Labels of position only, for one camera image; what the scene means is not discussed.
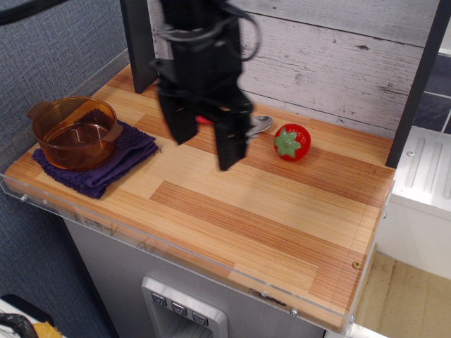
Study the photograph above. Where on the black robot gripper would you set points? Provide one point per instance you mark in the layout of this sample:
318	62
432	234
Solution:
201	79

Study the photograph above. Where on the red toy strawberry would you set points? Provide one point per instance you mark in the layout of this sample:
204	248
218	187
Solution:
292	142

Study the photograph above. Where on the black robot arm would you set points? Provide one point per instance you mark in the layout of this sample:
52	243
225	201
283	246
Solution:
203	8

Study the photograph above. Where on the purple folded towel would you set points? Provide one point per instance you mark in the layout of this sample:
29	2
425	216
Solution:
132	147

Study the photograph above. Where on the amber glass pot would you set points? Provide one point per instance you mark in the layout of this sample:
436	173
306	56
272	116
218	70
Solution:
75	133

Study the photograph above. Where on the clear acrylic table guard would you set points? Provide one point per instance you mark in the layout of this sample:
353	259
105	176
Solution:
297	234

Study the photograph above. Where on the grey cabinet under table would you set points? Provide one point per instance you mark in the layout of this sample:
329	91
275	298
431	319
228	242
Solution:
117	267

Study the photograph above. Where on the silver dispenser panel with buttons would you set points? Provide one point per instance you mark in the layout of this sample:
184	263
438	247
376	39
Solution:
176	314

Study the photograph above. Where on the white appliance at right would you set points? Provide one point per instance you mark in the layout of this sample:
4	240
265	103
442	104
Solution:
415	228

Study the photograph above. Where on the yellow object bottom left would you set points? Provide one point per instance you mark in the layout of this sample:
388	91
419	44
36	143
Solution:
46	330

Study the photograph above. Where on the red handled metal spoon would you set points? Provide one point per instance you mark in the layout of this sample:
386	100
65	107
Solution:
259	124

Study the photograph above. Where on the dark grey right post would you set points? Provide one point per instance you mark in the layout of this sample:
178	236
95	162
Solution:
431	50

